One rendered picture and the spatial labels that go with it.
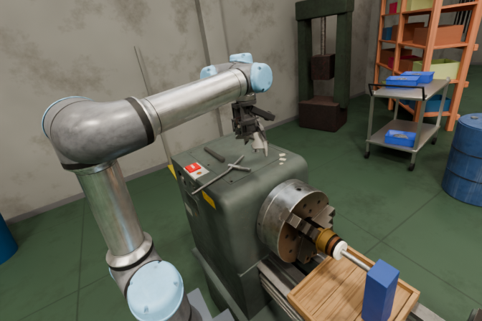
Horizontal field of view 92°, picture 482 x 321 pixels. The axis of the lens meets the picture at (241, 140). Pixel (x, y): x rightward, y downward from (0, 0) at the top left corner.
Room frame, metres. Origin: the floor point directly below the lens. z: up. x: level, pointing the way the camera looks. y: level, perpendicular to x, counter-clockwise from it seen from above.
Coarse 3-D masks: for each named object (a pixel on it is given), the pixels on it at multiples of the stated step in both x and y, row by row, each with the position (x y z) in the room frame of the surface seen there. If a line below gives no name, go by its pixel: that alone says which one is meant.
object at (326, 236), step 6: (318, 228) 0.66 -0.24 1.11; (324, 234) 0.62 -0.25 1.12; (330, 234) 0.61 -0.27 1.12; (336, 234) 0.62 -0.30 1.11; (312, 240) 0.64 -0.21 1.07; (318, 240) 0.61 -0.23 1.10; (324, 240) 0.60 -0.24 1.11; (330, 240) 0.60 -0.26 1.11; (336, 240) 0.59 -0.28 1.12; (342, 240) 0.60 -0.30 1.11; (318, 246) 0.61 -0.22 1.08; (324, 246) 0.59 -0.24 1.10; (330, 246) 0.58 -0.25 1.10; (324, 252) 0.59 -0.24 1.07; (330, 252) 0.57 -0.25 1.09
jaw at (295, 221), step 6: (282, 216) 0.67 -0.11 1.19; (288, 216) 0.66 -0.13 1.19; (294, 216) 0.65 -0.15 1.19; (288, 222) 0.65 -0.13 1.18; (294, 222) 0.64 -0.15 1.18; (300, 222) 0.63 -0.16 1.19; (306, 222) 0.65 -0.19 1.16; (300, 228) 0.63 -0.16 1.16; (306, 228) 0.63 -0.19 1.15; (312, 228) 0.64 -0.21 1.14; (306, 234) 0.62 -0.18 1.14; (312, 234) 0.63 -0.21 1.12; (318, 234) 0.62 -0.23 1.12
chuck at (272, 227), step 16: (288, 192) 0.74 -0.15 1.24; (304, 192) 0.73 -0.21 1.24; (320, 192) 0.75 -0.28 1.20; (272, 208) 0.71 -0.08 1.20; (288, 208) 0.67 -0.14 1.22; (304, 208) 0.70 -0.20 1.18; (320, 208) 0.75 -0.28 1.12; (272, 224) 0.67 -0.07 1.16; (288, 224) 0.65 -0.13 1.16; (272, 240) 0.65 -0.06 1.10; (288, 240) 0.65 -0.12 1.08; (288, 256) 0.65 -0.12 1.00
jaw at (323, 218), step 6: (324, 210) 0.75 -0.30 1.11; (330, 210) 0.74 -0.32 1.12; (318, 216) 0.72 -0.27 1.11; (324, 216) 0.72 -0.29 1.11; (330, 216) 0.71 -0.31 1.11; (312, 222) 0.72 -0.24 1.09; (318, 222) 0.70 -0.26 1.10; (324, 222) 0.69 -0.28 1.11; (330, 222) 0.69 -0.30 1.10; (324, 228) 0.67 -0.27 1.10; (330, 228) 0.66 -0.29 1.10
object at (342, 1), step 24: (312, 0) 4.21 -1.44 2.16; (336, 0) 3.93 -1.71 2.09; (336, 24) 3.99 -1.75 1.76; (336, 48) 3.96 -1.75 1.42; (312, 72) 4.25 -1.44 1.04; (336, 72) 3.95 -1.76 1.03; (312, 96) 4.46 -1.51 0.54; (336, 96) 3.95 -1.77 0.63; (312, 120) 4.10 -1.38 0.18; (336, 120) 3.82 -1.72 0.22
